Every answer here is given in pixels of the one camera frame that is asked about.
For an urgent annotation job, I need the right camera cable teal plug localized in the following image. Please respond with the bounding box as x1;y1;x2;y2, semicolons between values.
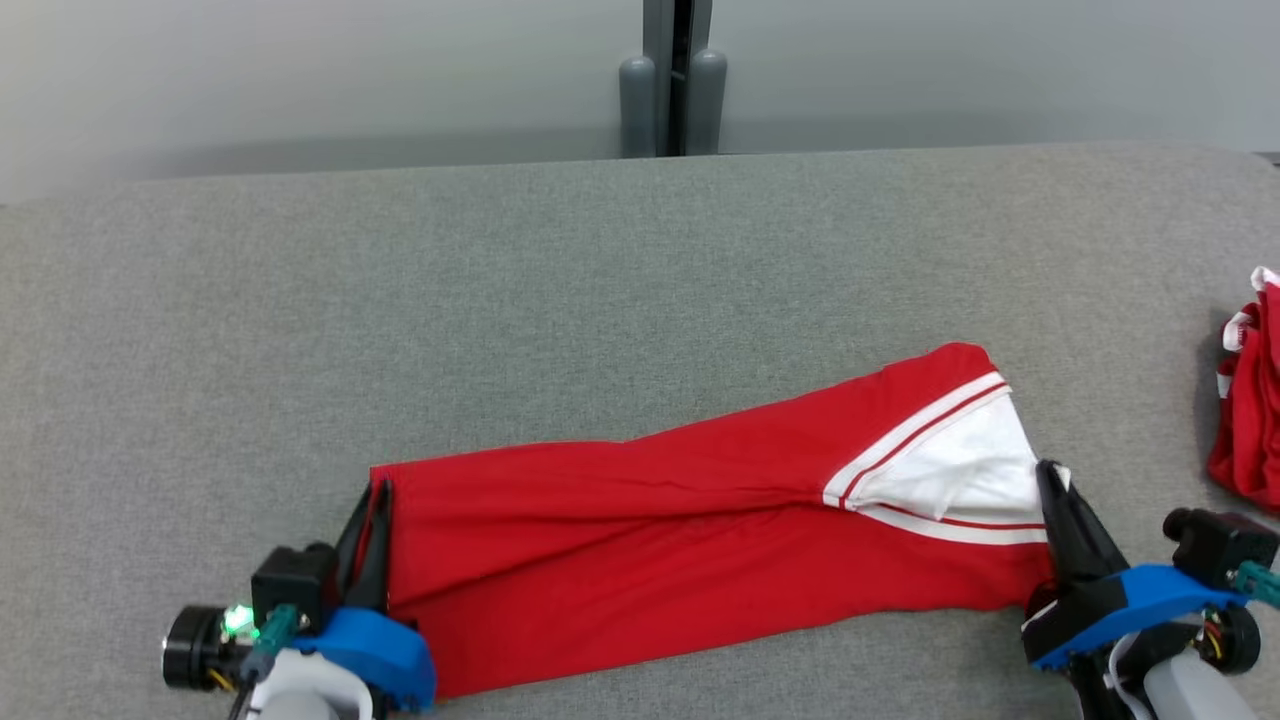
1232;560;1280;609

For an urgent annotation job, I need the left camera cable teal plug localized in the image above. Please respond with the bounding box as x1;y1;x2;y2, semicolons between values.
228;603;301;720

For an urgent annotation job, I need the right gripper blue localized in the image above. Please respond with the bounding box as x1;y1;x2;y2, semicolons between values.
1020;459;1263;678

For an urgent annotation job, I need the camera cable teal plug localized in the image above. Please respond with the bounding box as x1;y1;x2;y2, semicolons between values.
228;603;301;720
1232;560;1280;609

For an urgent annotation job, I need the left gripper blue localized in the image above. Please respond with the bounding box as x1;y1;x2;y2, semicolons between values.
163;479;438;714

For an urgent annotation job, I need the red and white striped garment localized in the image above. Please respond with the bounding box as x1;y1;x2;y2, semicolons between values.
370;342;1073;701

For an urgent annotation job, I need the plain red garment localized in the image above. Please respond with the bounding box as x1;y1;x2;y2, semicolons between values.
1205;265;1280;518

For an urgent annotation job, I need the grey metal partition post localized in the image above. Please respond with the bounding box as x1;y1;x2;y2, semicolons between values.
618;0;728;159

